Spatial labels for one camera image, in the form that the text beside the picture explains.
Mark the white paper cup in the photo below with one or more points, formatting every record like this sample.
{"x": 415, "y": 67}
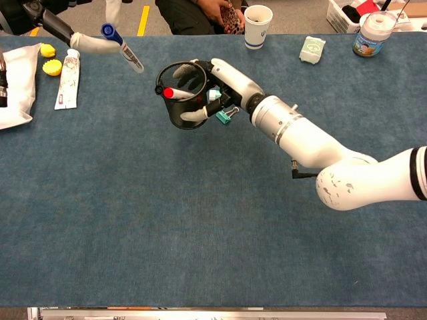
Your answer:
{"x": 257, "y": 30}

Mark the seated person in dark clothes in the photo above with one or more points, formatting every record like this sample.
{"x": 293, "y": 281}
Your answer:
{"x": 187, "y": 16}

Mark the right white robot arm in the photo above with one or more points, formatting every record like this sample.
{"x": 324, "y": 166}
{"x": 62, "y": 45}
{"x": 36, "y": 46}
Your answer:
{"x": 317, "y": 150}

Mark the green white glue stick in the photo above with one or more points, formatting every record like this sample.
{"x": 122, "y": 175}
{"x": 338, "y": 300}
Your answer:
{"x": 214, "y": 96}

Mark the blue capped whiteboard marker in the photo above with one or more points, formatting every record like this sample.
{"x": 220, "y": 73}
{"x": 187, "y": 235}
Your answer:
{"x": 121, "y": 46}

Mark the aluminium profile rail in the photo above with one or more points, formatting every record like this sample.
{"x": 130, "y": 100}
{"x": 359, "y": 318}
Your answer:
{"x": 200, "y": 315}

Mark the red capped whiteboard marker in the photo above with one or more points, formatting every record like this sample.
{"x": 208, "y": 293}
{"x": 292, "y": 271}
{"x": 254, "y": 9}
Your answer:
{"x": 175, "y": 93}

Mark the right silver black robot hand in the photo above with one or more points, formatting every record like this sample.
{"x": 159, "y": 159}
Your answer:
{"x": 233, "y": 83}

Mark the yellow lemon shaped toy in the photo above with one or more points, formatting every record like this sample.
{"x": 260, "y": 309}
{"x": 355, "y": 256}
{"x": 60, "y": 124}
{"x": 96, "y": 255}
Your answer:
{"x": 47, "y": 50}

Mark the yellow ridged round cap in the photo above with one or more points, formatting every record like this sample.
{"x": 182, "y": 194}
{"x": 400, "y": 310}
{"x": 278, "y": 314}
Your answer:
{"x": 52, "y": 67}

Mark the black mesh pen holder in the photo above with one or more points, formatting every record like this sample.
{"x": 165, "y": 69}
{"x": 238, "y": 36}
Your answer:
{"x": 177, "y": 113}

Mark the white plastic bag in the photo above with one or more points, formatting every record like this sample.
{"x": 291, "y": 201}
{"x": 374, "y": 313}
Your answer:
{"x": 16, "y": 93}

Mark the white plastic basket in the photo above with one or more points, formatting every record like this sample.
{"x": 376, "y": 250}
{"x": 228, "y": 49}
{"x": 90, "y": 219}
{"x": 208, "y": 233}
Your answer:
{"x": 338, "y": 18}

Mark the teal binder clip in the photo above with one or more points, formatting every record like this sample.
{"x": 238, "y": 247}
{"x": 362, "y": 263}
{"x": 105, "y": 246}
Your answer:
{"x": 224, "y": 117}

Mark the blue felt table mat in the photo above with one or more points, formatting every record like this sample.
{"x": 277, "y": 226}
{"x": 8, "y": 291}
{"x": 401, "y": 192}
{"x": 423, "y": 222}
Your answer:
{"x": 213, "y": 233}

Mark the patterned phone in case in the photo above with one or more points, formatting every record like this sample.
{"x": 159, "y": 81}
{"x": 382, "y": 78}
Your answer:
{"x": 233, "y": 20}

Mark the cartoon label plastic jar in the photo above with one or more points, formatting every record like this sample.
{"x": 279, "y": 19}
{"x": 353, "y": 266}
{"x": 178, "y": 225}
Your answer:
{"x": 372, "y": 36}

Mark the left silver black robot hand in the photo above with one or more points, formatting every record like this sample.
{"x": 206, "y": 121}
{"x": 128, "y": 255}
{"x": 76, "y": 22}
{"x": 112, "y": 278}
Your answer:
{"x": 50, "y": 20}

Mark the floral white cream tube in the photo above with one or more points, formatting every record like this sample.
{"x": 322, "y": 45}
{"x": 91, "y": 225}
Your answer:
{"x": 68, "y": 80}

